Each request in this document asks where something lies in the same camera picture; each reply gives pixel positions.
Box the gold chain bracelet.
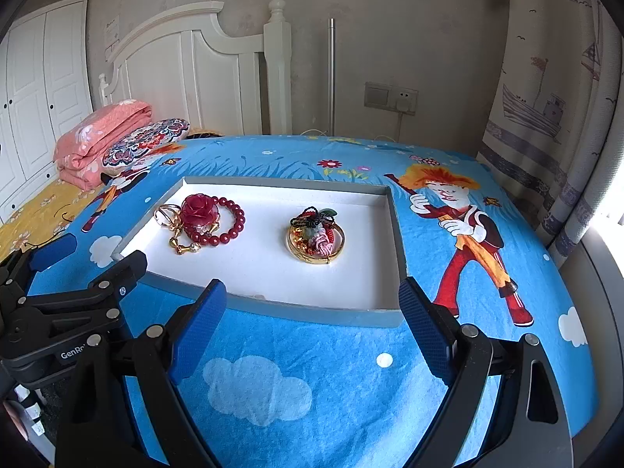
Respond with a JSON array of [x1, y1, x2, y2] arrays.
[[168, 221, 202, 256]]

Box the silver gold ring bangles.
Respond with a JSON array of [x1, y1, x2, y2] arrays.
[[153, 203, 182, 231]]

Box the red fabric rose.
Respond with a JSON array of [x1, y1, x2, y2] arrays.
[[180, 193, 220, 234]]

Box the dark red bead bracelet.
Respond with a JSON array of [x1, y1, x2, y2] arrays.
[[187, 195, 246, 247]]

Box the gold bangle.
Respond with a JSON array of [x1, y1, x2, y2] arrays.
[[285, 223, 346, 264]]

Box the jade pendant pink knot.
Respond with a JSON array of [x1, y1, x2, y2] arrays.
[[301, 224, 334, 258]]

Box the green pendant black cord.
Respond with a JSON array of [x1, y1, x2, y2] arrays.
[[290, 205, 339, 230]]

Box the yellow floral bedsheet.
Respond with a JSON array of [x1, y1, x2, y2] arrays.
[[0, 180, 99, 259]]

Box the pink folded quilt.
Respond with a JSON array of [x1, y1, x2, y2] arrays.
[[53, 99, 152, 190]]

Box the patterned pillow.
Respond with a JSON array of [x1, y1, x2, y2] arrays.
[[101, 119, 190, 176]]

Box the white wardrobe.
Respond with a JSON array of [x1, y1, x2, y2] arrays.
[[0, 0, 93, 223]]

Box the grey shallow tray box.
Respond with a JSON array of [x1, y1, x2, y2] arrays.
[[112, 176, 406, 328]]

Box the white bed headboard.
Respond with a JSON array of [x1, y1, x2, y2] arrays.
[[98, 0, 292, 137]]

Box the ship print curtain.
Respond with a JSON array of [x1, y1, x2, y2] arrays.
[[478, 0, 623, 265]]

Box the silver metal pole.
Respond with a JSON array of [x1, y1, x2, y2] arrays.
[[327, 17, 336, 137]]

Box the black cord on bed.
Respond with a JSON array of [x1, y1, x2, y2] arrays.
[[21, 211, 77, 252]]

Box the wall paper notice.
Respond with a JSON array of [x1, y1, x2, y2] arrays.
[[104, 16, 119, 61]]

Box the wall switch socket panel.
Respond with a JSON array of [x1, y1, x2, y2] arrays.
[[364, 82, 418, 116]]

